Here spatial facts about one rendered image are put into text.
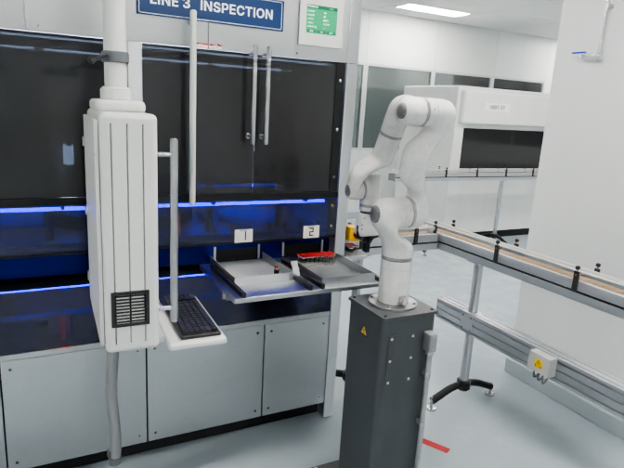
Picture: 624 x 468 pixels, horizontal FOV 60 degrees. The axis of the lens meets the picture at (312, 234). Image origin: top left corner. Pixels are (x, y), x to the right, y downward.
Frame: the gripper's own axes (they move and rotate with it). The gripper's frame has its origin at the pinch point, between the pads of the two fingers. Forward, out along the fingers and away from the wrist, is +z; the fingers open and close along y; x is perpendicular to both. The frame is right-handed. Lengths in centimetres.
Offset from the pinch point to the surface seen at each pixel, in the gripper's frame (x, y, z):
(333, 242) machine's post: -38.2, -6.5, 8.0
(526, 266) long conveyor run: 14, -82, 12
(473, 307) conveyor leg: -20, -87, 45
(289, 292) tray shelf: 2.9, 36.3, 15.4
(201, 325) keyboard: 11, 74, 20
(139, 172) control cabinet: 18, 95, -35
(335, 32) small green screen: -36, 1, -89
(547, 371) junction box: 36, -80, 55
